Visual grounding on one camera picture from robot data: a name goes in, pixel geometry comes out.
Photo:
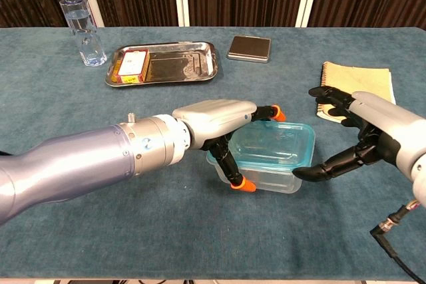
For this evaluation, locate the spiral notebook kraft cover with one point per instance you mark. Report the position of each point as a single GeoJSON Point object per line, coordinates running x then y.
{"type": "Point", "coordinates": [359, 78]}

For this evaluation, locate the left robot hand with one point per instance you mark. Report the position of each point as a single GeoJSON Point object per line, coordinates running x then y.
{"type": "Point", "coordinates": [213, 117]}

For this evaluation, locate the clear plastic water bottle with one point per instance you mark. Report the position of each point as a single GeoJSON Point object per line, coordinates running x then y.
{"type": "Point", "coordinates": [83, 31]}

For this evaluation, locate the blue table cloth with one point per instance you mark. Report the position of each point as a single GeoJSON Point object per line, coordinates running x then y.
{"type": "Point", "coordinates": [199, 237]}

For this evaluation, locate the stainless steel tray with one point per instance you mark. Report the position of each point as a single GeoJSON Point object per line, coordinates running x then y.
{"type": "Point", "coordinates": [179, 68]}

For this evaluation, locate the red yellow card box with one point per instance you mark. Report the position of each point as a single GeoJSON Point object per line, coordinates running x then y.
{"type": "Point", "coordinates": [131, 64]}

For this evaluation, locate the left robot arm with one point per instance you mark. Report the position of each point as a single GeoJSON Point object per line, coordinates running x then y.
{"type": "Point", "coordinates": [83, 161]}

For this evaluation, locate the square metal digital scale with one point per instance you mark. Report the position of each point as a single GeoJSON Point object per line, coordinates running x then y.
{"type": "Point", "coordinates": [249, 48]}

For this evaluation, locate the clear container with teal lid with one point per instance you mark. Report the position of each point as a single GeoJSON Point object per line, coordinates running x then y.
{"type": "Point", "coordinates": [276, 182]}

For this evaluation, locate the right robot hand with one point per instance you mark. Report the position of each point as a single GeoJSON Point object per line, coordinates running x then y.
{"type": "Point", "coordinates": [389, 121]}

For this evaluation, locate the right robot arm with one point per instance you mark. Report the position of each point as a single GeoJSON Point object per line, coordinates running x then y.
{"type": "Point", "coordinates": [420, 181]}

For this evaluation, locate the blue plastic piece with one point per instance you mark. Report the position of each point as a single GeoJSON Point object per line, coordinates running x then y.
{"type": "Point", "coordinates": [276, 144]}

